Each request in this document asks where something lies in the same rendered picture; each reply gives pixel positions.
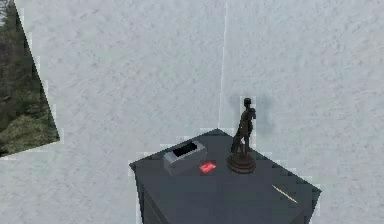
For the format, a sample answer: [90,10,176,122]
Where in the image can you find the thin yellow pencil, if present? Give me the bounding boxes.
[271,184,298,204]

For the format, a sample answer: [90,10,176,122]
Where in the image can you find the grey open box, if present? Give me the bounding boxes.
[163,140,208,177]

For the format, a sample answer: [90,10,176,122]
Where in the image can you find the window with trees outside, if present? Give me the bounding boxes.
[0,0,61,158]

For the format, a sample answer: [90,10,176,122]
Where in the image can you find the dark bronze figure statue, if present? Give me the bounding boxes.
[227,97,257,175]

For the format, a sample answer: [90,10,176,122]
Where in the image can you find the small red card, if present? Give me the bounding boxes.
[199,161,217,174]

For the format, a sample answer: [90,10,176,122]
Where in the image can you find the dark grey cabinet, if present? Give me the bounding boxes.
[128,128,323,224]

